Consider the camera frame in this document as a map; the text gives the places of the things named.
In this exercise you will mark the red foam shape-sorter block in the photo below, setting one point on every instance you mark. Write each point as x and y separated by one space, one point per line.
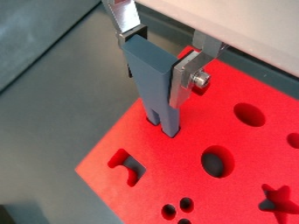
227 171

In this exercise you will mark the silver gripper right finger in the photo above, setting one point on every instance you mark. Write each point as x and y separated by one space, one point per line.
188 70

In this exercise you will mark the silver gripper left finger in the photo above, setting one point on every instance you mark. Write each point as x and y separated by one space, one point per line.
126 20

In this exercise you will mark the blue double-square peg object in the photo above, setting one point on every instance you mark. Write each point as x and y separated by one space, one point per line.
150 64

